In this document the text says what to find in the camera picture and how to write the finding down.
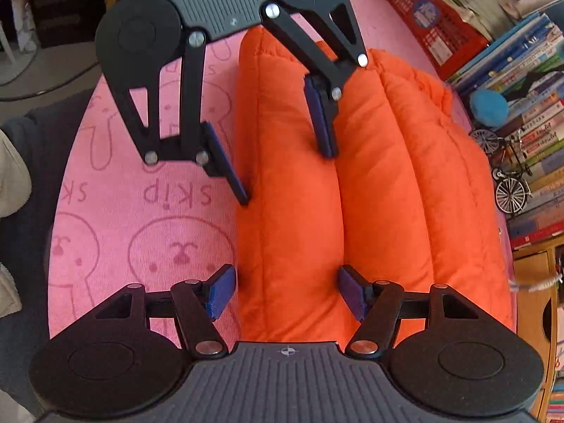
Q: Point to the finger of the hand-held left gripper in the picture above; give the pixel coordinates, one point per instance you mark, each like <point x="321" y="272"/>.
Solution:
<point x="229" y="167"/>
<point x="321" y="119"/>

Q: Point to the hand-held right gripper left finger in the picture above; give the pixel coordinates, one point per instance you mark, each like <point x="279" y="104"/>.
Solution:
<point x="222" y="291"/>

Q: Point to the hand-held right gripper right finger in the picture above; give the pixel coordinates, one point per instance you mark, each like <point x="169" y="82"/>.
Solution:
<point x="352" y="293"/>

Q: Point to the orange puffer jacket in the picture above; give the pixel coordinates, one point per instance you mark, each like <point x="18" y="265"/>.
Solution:
<point x="374" y="185"/>

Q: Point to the dark cabinet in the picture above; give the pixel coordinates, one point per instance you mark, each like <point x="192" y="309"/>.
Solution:
<point x="66" y="13"/>

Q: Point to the red plastic crate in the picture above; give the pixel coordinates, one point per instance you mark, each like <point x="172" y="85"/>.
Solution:
<point x="440" y="31"/>

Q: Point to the round blue plush ball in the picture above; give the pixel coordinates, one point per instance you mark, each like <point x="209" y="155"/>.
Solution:
<point x="489" y="108"/>

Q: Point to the wooden drawer organizer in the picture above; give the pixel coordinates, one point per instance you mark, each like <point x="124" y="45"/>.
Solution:
<point x="533" y="317"/>

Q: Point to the miniature bicycle model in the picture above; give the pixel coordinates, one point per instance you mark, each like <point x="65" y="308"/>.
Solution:
<point x="511" y="194"/>

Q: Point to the row of tall blue books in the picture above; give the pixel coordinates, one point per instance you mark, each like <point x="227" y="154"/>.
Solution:
<point x="506" y="53"/>

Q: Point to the dark grey cloth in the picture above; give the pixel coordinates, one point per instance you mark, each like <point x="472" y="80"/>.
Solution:
<point x="26" y="361"/>

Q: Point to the person's white coat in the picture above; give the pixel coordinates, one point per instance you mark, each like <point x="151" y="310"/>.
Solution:
<point x="13" y="176"/>

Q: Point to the row of colourful picture books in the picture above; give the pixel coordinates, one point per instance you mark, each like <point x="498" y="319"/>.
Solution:
<point x="542" y="141"/>

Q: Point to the white rolled poster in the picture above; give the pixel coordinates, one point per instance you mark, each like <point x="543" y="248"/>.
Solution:
<point x="542" y="2"/>

